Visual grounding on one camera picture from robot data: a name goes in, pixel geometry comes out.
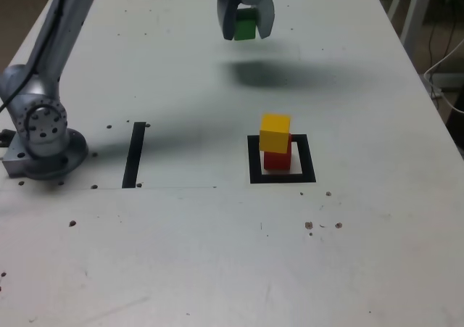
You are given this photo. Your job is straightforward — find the black tape square outline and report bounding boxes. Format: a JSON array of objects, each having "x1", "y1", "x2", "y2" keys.
[{"x1": 247, "y1": 133, "x2": 317, "y2": 185}]

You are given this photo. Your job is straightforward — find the red cube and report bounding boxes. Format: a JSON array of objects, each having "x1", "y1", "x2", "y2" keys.
[{"x1": 262, "y1": 133, "x2": 293, "y2": 171}]

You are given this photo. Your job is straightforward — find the thick white furniture leg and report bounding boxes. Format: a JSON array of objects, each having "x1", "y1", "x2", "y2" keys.
[{"x1": 399, "y1": 0, "x2": 436, "y2": 54}]

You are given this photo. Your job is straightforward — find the green cube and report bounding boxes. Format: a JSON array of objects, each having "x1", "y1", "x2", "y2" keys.
[{"x1": 233, "y1": 7, "x2": 259, "y2": 41}]

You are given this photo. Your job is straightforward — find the white cable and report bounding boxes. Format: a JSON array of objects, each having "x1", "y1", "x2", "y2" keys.
[{"x1": 423, "y1": 38, "x2": 464, "y2": 114}]

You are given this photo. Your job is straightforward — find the yellow cube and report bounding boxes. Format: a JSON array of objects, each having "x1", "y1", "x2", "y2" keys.
[{"x1": 259, "y1": 112, "x2": 293, "y2": 154}]

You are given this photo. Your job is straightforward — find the black tape strip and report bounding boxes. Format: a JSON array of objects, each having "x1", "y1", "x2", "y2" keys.
[{"x1": 121, "y1": 121, "x2": 146, "y2": 189}]

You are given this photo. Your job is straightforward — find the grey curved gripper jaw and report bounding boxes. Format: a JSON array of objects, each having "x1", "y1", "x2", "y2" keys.
[
  {"x1": 216, "y1": 0, "x2": 244, "y2": 41},
  {"x1": 241, "y1": 0, "x2": 276, "y2": 40}
]

